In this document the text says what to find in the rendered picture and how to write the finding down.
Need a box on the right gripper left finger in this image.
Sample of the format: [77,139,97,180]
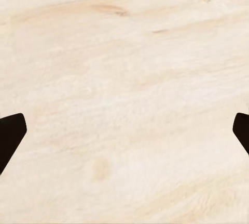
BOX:
[0,113,27,175]

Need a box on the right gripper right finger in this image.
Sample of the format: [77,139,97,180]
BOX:
[232,113,249,155]

